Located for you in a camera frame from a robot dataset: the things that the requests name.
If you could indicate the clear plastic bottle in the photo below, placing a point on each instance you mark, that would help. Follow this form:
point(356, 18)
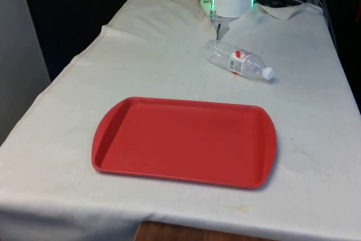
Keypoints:
point(225, 54)

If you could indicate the red tray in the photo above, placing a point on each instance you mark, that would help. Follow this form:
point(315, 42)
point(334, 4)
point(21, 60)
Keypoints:
point(183, 142)

